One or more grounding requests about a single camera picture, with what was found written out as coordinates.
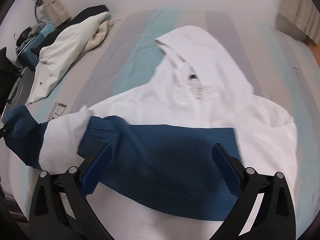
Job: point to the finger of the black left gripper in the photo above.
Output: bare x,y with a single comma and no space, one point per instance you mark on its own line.
6,129

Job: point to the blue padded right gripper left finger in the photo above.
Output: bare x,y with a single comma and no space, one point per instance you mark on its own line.
59,208

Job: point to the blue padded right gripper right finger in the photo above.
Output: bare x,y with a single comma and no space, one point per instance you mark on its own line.
276,215

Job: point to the white and blue hooded jacket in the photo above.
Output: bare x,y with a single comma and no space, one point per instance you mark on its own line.
162,134

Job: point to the white and black folded garment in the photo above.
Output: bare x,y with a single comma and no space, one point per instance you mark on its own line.
61,48

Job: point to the beige curtain left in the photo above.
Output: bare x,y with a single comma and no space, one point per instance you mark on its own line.
56,12

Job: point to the beige curtain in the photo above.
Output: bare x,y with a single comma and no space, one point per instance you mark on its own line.
56,12
304,15

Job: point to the grey desk lamp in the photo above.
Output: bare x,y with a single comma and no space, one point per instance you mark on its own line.
37,4

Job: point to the striped pastel bed sheet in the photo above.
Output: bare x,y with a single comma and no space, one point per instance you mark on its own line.
279,68

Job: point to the beige curtain right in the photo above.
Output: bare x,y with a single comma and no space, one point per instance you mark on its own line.
304,15

